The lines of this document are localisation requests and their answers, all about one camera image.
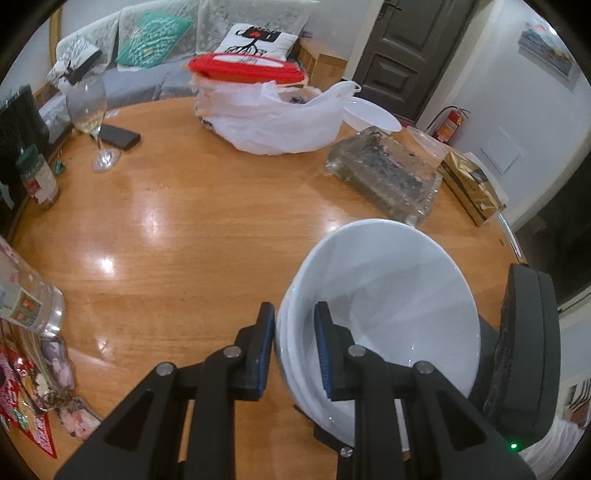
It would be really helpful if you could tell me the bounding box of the black phone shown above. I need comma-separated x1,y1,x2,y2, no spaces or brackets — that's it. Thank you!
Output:
99,124,141,151

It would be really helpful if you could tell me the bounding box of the large white plastic bag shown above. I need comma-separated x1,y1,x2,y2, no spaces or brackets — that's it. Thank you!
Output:
194,79,362,155

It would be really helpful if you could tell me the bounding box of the frameless mountain canvas painting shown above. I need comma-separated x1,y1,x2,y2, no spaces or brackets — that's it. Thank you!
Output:
517,21,580,79

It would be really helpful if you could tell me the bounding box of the grey sofa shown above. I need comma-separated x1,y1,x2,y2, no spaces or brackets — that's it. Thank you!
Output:
34,0,347,121

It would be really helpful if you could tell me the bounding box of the white pillow with root print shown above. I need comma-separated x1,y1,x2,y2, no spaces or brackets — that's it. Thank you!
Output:
217,23,296,61

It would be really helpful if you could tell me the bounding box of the white lace sofa cover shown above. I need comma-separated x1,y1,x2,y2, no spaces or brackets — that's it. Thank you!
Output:
83,0,312,61

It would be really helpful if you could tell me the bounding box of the red plastic lid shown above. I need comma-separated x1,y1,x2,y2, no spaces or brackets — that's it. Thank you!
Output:
188,53,306,88

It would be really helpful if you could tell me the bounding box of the pile of small packets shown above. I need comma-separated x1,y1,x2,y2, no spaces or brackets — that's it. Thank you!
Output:
0,332,102,460

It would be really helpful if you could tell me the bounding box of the gold box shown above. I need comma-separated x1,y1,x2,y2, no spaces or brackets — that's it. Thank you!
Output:
436,150,507,227

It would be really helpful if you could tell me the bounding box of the green lid glass jar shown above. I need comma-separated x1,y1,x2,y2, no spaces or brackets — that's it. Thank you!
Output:
16,144,62,210

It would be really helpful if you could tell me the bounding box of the person's right forearm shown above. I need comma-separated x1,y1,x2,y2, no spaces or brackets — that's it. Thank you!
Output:
522,413,585,472

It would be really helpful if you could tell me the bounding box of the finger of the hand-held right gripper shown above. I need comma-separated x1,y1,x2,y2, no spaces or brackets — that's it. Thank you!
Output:
313,422,345,450

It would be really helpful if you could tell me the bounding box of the wine glass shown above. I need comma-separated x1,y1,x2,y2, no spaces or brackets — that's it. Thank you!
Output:
65,76,122,174

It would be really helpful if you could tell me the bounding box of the clear glass bottle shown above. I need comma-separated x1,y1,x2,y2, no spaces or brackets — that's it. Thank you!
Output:
0,235,65,335

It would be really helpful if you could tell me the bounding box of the white wall panel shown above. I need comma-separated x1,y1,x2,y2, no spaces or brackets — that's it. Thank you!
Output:
480,127,525,174

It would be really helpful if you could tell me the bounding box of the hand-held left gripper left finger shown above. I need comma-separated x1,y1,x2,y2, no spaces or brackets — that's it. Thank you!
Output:
53,301,277,480

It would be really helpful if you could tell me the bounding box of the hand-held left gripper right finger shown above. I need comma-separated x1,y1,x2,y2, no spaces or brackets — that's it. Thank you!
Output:
314,301,539,480

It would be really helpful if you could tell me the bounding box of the black white tree pillow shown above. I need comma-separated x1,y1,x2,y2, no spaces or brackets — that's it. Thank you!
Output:
47,39,105,88

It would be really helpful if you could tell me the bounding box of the red fire extinguisher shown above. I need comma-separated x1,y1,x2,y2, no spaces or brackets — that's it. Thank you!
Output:
425,106,472,145

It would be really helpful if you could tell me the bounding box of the dark brown door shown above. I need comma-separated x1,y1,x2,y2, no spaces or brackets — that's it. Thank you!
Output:
351,0,476,125

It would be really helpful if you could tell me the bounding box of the clear plastic food container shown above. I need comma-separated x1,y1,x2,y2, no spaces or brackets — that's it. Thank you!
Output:
325,128,443,227

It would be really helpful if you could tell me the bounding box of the shallow white bowl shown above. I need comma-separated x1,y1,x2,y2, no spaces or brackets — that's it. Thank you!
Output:
342,96,402,134

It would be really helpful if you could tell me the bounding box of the teal patterned pillow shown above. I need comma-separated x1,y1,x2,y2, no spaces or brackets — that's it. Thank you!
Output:
115,11,194,71

